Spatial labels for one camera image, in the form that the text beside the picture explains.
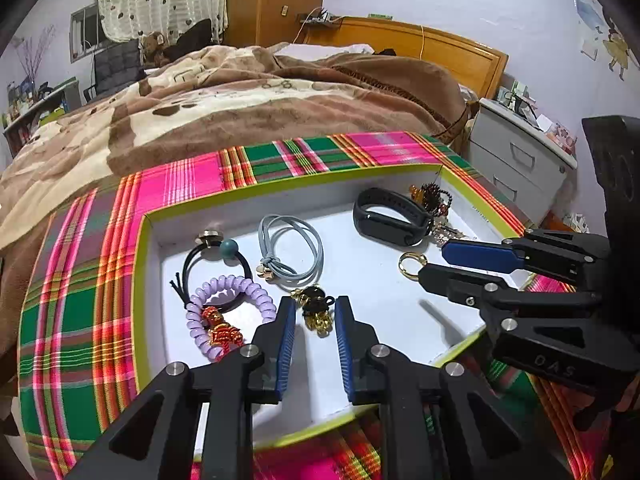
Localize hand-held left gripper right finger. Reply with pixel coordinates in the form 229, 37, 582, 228
336, 296, 571, 480

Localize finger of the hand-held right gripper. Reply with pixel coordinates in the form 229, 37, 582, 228
417, 265, 621, 396
442, 230, 613, 283

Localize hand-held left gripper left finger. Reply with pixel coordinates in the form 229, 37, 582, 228
65, 297, 296, 480

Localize black gold hair ornament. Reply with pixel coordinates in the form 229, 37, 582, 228
290, 285, 337, 338

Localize dark bead bracelet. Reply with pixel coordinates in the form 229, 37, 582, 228
410, 182, 453, 218

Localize gold ring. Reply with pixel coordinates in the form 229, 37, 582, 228
398, 251, 429, 277

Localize white tray yellow-green rim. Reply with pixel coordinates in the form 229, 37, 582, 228
134, 161, 533, 453

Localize orange box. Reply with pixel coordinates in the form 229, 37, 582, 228
542, 212, 591, 233

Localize black smart band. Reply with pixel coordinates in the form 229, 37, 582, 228
352, 187, 435, 251

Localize grey nightstand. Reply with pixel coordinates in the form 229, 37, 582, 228
467, 98, 578, 226

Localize small boxes on nightstand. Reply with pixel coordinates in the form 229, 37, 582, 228
497, 80, 576, 153

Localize wooden bed headboard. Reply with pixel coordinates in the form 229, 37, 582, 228
302, 16, 510, 101

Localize pink green plaid cloth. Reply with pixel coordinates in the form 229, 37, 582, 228
17, 131, 621, 480

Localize brown cream blanket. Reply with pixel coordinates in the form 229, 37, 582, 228
0, 45, 471, 436

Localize white pillow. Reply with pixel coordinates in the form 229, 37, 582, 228
275, 42, 376, 59

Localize power strip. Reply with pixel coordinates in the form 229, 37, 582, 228
299, 8, 341, 26

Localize black clothing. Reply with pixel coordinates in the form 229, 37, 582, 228
162, 18, 213, 61

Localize brown teddy bear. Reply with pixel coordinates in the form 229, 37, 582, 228
139, 31, 168, 67

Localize black office chair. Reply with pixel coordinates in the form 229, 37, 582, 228
84, 39, 148, 103

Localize white shelf unit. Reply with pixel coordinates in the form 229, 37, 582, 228
2, 77, 81, 156

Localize window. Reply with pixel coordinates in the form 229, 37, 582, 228
70, 2, 108, 63

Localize dried branches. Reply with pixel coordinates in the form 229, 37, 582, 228
17, 25, 56, 91

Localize silver charm chain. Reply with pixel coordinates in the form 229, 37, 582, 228
432, 220, 468, 248

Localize red gold beaded bracelet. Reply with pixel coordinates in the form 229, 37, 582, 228
201, 305, 245, 348

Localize purple spiral hair tie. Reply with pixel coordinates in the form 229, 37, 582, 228
186, 275, 277, 361

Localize grey hair tie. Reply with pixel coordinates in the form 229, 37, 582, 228
258, 214, 325, 281

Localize black hair tie green bead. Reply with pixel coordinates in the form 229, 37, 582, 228
172, 229, 253, 311

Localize cartoon children wall sticker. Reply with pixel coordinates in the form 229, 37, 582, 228
572, 0, 636, 81

